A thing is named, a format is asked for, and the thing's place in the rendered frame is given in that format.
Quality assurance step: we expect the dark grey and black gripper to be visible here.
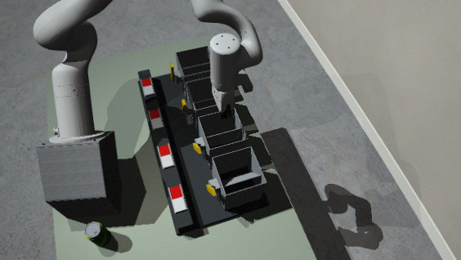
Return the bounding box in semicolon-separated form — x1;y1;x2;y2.
212;86;235;119

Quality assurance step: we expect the dark green drink can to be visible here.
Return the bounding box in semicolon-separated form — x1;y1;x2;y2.
85;222;111;247

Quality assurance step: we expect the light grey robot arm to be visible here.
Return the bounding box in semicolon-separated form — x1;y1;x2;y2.
34;0;263;144

